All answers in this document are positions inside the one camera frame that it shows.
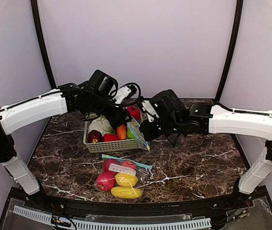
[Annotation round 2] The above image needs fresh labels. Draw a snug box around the orange pepper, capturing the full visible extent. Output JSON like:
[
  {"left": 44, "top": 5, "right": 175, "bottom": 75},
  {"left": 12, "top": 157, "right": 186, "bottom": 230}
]
[{"left": 116, "top": 125, "right": 127, "bottom": 140}]

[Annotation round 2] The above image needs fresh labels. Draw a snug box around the small clear zip bag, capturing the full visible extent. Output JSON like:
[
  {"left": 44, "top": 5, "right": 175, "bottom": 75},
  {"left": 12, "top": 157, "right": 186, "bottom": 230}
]
[{"left": 127, "top": 118, "right": 151, "bottom": 152}]

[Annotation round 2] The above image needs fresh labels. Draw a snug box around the green perforated plastic basket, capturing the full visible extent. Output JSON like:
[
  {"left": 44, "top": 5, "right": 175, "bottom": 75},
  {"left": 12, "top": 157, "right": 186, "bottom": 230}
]
[{"left": 83, "top": 121, "right": 151, "bottom": 153}]

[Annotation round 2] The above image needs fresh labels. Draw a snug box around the pink-red wrinkled fruit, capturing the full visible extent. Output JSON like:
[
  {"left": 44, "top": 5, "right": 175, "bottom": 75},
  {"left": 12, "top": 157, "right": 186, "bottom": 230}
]
[{"left": 103, "top": 159, "right": 119, "bottom": 176}]

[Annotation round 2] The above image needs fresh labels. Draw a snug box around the large clear zip bag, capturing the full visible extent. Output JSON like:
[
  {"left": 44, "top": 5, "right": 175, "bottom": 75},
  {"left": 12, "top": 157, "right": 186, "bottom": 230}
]
[{"left": 94, "top": 154, "right": 153, "bottom": 200}]

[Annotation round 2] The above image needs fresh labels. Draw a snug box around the yellow lemon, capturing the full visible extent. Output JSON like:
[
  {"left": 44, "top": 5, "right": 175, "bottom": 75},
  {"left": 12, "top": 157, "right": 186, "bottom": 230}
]
[{"left": 115, "top": 173, "right": 138, "bottom": 187}]

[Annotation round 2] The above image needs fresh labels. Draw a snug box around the red apple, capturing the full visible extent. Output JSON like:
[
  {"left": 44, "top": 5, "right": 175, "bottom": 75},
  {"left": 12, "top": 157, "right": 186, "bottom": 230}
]
[{"left": 95, "top": 172, "right": 116, "bottom": 192}]

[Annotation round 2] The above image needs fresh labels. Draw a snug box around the yellow wrinkled banana-like fruit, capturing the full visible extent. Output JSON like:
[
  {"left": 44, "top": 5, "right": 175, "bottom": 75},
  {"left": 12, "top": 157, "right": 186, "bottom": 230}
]
[{"left": 110, "top": 186, "right": 142, "bottom": 199}]

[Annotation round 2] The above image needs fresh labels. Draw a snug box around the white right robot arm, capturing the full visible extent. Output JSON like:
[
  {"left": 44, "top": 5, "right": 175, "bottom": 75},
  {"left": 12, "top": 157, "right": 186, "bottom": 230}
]
[{"left": 138, "top": 90, "right": 272, "bottom": 195}]

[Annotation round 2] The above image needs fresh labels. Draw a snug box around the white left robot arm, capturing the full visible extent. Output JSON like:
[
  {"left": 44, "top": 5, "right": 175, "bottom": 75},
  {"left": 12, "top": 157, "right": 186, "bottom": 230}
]
[{"left": 0, "top": 70, "right": 137, "bottom": 196}]

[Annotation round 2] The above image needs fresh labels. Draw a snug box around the white cabbage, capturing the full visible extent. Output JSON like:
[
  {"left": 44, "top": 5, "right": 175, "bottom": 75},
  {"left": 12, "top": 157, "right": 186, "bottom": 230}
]
[{"left": 88, "top": 115, "right": 116, "bottom": 136}]

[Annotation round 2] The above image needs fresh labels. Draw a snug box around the red bell pepper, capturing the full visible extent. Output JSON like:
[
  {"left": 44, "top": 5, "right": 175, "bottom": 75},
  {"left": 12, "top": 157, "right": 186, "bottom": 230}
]
[{"left": 104, "top": 134, "right": 119, "bottom": 142}]

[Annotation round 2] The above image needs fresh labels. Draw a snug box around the green apple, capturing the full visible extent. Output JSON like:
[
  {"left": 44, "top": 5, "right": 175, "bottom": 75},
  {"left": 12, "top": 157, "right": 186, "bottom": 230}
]
[{"left": 127, "top": 129, "right": 136, "bottom": 139}]

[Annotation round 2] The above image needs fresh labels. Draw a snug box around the dark purple fruit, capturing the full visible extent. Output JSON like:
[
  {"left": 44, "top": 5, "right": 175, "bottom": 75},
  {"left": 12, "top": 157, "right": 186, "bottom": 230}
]
[{"left": 87, "top": 130, "right": 104, "bottom": 143}]

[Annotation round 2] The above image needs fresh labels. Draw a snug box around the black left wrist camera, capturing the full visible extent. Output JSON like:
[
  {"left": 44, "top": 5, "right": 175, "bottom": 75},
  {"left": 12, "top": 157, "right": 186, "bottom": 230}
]
[{"left": 113, "top": 82, "right": 141, "bottom": 104}]

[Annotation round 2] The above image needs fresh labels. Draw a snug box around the black table front rail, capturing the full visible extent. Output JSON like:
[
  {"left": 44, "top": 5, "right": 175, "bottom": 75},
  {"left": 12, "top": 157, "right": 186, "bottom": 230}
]
[{"left": 25, "top": 189, "right": 271, "bottom": 219}]

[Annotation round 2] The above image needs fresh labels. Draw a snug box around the white slotted cable duct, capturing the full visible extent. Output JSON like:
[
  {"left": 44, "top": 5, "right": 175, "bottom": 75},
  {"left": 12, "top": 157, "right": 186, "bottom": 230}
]
[{"left": 13, "top": 206, "right": 212, "bottom": 230}]

